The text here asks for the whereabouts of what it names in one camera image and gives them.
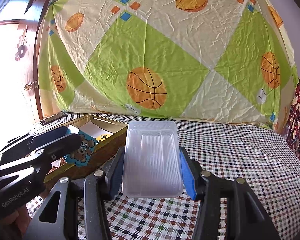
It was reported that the checkered tablecloth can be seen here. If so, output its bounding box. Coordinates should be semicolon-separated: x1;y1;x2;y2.
26;112;300;240

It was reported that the yellow face toy block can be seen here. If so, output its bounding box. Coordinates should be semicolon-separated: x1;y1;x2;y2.
96;133;112;143

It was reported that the wooden door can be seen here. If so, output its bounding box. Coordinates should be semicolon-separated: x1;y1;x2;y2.
0;0;50;121

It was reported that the gold metal tin tray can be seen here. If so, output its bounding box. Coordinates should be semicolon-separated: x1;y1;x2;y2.
44;114;127;189

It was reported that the clear plastic lid box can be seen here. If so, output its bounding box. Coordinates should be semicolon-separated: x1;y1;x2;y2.
122;121;183;198

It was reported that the basketball pattern bed sheet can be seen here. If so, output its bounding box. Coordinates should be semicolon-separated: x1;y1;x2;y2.
37;0;298;132

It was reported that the black smartphone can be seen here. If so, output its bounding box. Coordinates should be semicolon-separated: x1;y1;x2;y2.
39;112;66;126

